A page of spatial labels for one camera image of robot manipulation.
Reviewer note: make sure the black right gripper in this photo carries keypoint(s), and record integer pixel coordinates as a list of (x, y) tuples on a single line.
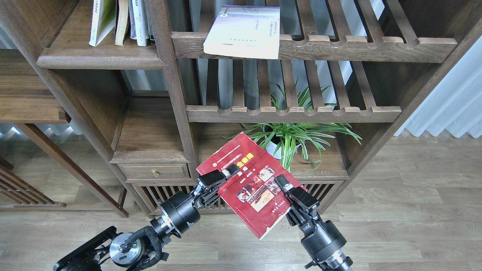
[(322, 240)]

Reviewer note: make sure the dark wooden bookshelf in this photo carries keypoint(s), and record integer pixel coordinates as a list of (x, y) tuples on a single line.
[(148, 107)]

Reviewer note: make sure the white lavender paperback book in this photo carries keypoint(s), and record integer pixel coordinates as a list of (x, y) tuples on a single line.
[(245, 31)]

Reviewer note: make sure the yellow green paperback book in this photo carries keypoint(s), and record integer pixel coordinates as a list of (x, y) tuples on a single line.
[(103, 20)]

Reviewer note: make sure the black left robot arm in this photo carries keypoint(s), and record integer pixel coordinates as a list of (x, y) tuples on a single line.
[(143, 248)]

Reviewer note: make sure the dark green upright book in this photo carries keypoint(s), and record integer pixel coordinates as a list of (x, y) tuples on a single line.
[(150, 31)]

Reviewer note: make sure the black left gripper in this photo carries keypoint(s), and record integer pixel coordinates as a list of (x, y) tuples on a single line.
[(180, 212)]

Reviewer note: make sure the green spider plant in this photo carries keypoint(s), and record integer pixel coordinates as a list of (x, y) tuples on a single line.
[(284, 139)]

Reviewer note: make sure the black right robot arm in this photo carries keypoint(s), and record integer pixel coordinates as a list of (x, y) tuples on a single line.
[(322, 240)]

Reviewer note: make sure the tan upright book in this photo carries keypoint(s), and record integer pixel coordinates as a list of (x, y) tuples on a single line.
[(122, 22)]

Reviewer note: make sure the white upright book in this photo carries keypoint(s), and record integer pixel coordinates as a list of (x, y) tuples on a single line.
[(139, 22)]

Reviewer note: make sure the red paperback book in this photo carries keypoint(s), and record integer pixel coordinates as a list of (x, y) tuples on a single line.
[(252, 193)]

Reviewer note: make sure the white curtain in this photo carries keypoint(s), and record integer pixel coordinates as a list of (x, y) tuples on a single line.
[(455, 105)]

